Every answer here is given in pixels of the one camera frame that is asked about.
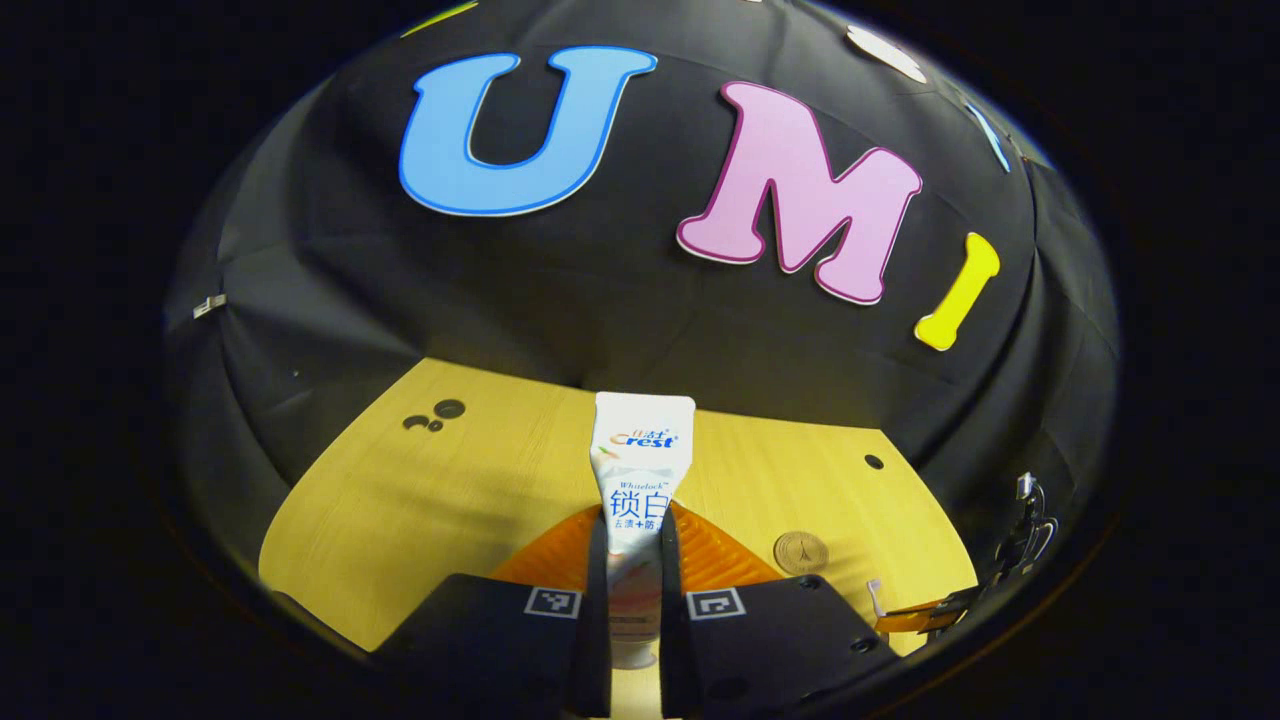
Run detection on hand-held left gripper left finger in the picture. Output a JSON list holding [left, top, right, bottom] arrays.
[[372, 503, 613, 720]]

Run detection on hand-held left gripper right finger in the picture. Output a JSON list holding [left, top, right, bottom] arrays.
[[658, 500, 903, 720]]

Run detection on round brown coaster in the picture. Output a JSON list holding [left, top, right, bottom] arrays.
[[773, 531, 830, 576]]

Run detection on white toothpaste tube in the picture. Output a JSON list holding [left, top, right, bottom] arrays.
[[589, 391, 697, 670]]

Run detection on wooden desktop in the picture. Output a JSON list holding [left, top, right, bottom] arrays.
[[258, 358, 979, 720]]

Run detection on black backdrop cloth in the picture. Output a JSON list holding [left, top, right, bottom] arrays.
[[165, 0, 1121, 591]]

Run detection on black desk cable cutout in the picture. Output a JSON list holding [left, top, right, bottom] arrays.
[[403, 399, 467, 433]]

